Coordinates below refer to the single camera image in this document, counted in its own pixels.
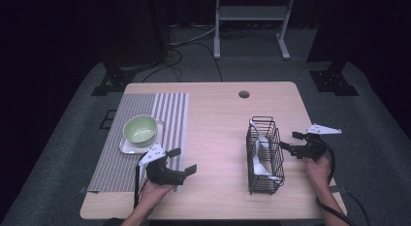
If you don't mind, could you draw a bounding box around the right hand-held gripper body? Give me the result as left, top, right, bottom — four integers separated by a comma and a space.
290, 123, 342, 162

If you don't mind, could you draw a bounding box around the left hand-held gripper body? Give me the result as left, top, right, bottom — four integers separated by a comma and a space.
138, 144, 187, 187

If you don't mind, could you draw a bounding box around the black wire basket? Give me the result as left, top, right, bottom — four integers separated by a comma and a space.
245, 115, 286, 196

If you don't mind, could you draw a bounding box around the light green bowl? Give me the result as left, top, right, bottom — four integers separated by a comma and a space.
122, 114, 159, 148

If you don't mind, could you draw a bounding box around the person's left hand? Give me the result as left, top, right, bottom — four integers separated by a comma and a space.
139, 179, 176, 209

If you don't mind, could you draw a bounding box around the person's right hand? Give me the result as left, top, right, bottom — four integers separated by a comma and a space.
304, 155, 332, 195

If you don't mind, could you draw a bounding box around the white square plate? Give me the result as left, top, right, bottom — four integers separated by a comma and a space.
119, 118, 165, 155

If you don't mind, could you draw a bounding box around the grey striped placemat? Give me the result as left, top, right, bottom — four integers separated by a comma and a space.
86, 92, 190, 193

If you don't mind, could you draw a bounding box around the black metal stand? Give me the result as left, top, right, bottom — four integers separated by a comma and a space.
306, 0, 360, 97
91, 0, 171, 97

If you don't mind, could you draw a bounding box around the white metal stand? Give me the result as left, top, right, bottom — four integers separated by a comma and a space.
212, 0, 297, 61

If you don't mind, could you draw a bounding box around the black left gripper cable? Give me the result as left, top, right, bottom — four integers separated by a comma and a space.
133, 163, 142, 210

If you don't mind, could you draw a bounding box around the thin black cable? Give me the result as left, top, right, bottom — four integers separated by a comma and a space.
342, 186, 371, 226

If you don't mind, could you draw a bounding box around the black floor frame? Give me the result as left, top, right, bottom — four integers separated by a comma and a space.
99, 109, 117, 130

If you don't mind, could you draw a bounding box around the black floor cable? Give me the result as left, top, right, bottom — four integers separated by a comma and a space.
142, 41, 224, 83

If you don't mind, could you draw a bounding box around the grey floor cable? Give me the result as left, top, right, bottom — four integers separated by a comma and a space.
168, 24, 217, 48

